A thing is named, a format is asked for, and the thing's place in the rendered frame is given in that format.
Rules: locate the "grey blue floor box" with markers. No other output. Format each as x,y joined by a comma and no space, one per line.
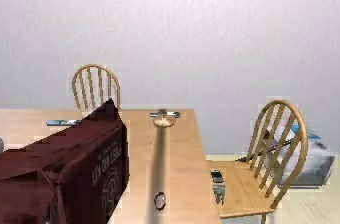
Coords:
314,160

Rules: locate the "dark red cardboard box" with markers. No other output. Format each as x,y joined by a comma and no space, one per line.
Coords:
78,166

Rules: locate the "blue grey flat pen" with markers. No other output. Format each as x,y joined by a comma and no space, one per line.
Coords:
61,122

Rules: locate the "wooden baseball bat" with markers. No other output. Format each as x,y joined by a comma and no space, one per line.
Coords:
159,160

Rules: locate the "black cell phone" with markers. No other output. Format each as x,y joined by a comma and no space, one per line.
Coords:
216,176

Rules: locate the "light wooden table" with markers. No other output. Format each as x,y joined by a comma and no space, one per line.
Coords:
184,156

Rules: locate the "wooden spindle-back chair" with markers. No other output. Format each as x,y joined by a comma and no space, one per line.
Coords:
93,87
244,186

